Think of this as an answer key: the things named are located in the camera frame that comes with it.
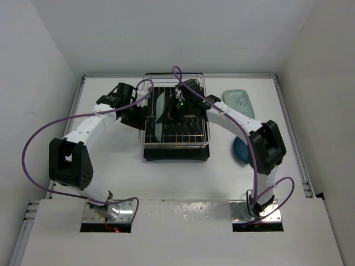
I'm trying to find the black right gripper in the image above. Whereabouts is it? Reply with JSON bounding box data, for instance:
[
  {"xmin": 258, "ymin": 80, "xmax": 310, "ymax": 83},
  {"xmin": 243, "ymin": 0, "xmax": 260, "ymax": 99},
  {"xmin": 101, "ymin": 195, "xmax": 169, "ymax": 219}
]
[{"xmin": 158, "ymin": 94, "xmax": 194, "ymax": 124}]

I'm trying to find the metal base plate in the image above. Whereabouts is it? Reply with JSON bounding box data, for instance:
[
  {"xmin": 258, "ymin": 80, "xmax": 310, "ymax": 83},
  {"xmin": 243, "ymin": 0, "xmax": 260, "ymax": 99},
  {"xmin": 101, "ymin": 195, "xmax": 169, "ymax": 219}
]
[
  {"xmin": 82, "ymin": 201, "xmax": 134, "ymax": 224},
  {"xmin": 230, "ymin": 200, "xmax": 282, "ymax": 224}
]

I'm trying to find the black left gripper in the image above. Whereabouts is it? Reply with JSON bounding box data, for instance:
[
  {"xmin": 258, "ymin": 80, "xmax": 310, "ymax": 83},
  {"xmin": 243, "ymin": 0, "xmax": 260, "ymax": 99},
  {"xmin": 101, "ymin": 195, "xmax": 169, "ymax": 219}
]
[{"xmin": 120, "ymin": 100, "xmax": 149, "ymax": 130}]

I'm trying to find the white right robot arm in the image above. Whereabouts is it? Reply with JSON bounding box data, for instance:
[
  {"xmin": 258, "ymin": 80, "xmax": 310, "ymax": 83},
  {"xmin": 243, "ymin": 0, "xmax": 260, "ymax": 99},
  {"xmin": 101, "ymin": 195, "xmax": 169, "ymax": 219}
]
[{"xmin": 156, "ymin": 79, "xmax": 286, "ymax": 216}]

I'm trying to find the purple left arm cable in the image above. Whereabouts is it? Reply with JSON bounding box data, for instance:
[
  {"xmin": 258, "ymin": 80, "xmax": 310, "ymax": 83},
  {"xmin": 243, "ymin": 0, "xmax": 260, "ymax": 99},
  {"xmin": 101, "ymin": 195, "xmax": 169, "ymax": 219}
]
[{"xmin": 21, "ymin": 78, "xmax": 155, "ymax": 227}]

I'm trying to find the metal wire dish rack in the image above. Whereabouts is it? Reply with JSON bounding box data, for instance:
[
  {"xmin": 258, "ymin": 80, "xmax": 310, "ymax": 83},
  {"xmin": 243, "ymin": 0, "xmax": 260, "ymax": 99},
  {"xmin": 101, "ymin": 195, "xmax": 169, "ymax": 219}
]
[{"xmin": 139, "ymin": 73, "xmax": 210, "ymax": 149}]

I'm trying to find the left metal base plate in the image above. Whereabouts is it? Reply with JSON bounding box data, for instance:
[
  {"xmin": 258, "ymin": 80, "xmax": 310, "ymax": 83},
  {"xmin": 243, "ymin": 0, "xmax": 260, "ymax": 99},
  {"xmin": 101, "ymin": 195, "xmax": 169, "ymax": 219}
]
[{"xmin": 82, "ymin": 201, "xmax": 134, "ymax": 224}]

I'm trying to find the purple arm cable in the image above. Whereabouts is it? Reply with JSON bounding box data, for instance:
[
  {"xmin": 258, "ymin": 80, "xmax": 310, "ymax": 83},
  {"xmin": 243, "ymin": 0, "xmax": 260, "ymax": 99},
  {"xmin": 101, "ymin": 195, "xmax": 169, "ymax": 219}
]
[
  {"xmin": 21, "ymin": 78, "xmax": 155, "ymax": 227},
  {"xmin": 172, "ymin": 65, "xmax": 295, "ymax": 227}
]

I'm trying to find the light green rectangular plate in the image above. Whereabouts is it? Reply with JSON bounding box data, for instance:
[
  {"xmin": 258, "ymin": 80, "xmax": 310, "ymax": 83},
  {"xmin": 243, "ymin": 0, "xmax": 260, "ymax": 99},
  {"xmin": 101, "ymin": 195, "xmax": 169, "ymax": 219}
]
[{"xmin": 155, "ymin": 93, "xmax": 165, "ymax": 142}]

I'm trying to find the light green plate with berries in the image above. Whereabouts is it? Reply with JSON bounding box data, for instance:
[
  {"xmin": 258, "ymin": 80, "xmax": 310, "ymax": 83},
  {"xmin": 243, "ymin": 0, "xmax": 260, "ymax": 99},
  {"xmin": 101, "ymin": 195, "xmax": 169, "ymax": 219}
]
[{"xmin": 222, "ymin": 89, "xmax": 255, "ymax": 119}]

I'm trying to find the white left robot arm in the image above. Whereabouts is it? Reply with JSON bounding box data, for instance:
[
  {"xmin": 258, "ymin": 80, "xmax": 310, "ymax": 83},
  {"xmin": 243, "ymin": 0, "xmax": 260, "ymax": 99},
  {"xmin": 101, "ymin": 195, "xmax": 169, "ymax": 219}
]
[{"xmin": 49, "ymin": 83, "xmax": 151, "ymax": 221}]

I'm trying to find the dark blue round plate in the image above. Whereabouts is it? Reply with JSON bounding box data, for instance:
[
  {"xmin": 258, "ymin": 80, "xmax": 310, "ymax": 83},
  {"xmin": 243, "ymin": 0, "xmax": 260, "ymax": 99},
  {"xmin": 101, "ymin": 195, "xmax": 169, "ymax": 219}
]
[{"xmin": 232, "ymin": 137, "xmax": 249, "ymax": 165}]

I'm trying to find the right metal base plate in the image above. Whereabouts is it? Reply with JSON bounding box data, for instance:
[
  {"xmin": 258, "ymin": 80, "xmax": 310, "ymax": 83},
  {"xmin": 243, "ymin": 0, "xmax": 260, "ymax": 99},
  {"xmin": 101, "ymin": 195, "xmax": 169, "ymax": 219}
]
[{"xmin": 230, "ymin": 200, "xmax": 282, "ymax": 224}]

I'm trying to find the black drip tray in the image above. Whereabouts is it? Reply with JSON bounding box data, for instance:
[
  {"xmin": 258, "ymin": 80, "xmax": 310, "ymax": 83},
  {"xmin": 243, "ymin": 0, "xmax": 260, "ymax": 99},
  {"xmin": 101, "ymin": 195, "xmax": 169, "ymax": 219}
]
[{"xmin": 143, "ymin": 85, "xmax": 210, "ymax": 163}]

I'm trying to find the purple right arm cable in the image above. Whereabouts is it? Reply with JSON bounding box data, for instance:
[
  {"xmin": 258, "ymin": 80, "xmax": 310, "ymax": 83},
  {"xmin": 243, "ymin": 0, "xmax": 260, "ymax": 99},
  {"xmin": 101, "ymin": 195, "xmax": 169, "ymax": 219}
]
[{"xmin": 172, "ymin": 65, "xmax": 295, "ymax": 227}]

